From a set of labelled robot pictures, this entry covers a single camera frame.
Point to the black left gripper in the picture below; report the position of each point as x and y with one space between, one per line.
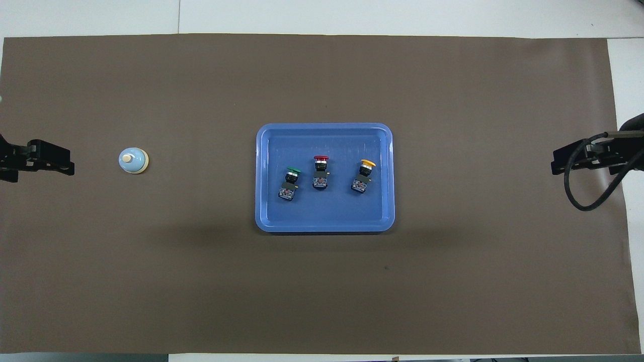
10 161

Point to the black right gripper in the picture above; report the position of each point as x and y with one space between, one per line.
629 151

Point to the yellow mushroom push button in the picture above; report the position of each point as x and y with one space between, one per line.
358 186

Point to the green mushroom push button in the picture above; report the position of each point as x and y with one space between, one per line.
287 192

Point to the red mushroom push button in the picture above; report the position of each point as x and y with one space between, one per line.
320 181

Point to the light blue call bell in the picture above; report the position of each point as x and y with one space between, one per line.
137 164

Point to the blue plastic tray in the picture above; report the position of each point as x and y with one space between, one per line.
327 216

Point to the brown table mat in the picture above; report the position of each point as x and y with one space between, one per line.
201 276

